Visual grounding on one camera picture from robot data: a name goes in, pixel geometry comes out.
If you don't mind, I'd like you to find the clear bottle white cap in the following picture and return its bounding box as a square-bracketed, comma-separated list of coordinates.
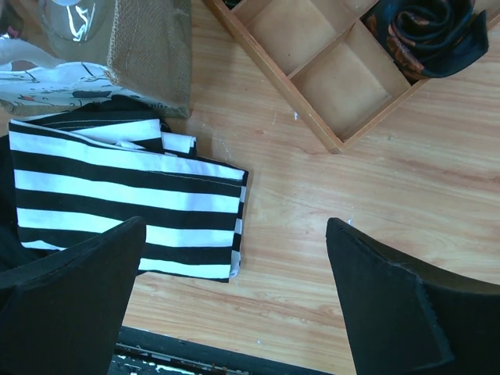
[38, 1, 115, 65]

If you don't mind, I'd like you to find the black orange rolled tie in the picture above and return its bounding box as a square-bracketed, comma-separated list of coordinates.
[362, 0, 489, 83]

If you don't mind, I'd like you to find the wooden divided tray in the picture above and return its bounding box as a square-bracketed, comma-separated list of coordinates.
[202, 0, 490, 155]

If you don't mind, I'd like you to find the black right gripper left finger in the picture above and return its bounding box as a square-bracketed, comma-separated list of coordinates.
[1, 217, 146, 374]

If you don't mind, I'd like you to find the black white striped cloth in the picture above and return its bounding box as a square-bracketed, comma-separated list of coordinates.
[1, 95, 248, 282]

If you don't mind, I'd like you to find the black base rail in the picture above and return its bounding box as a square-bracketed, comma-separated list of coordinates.
[108, 326, 318, 374]

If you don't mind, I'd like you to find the printed canvas tote bag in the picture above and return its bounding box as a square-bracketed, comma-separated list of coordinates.
[1, 1, 192, 118]

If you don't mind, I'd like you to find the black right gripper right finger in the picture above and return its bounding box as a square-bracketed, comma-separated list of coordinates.
[326, 218, 499, 374]

